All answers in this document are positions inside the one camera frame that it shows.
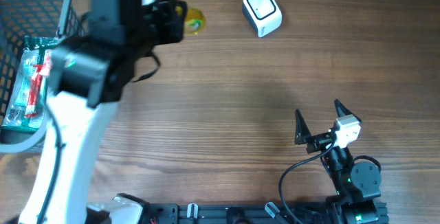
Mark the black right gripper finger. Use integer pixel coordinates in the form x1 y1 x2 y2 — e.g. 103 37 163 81
334 99 362 123
294 109 311 145

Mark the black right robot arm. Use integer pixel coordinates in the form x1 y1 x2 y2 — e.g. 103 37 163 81
286 99 389 223

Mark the green glove package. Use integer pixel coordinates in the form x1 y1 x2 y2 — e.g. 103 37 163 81
1 36 58 133

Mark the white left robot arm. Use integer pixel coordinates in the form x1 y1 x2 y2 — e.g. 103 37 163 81
18 0 187 223

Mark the black right camera cable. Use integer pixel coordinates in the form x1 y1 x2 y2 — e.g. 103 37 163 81
278 137 338 224

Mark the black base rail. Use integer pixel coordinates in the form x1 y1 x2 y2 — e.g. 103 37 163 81
145 203 335 224

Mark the white barcode scanner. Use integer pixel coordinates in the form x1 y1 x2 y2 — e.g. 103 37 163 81
242 0 283 38

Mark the grey plastic shopping basket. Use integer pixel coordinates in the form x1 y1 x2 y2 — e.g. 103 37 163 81
1 0 84 153

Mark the yellow dish soap bottle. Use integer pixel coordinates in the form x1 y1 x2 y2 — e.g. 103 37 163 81
184 7 206 34

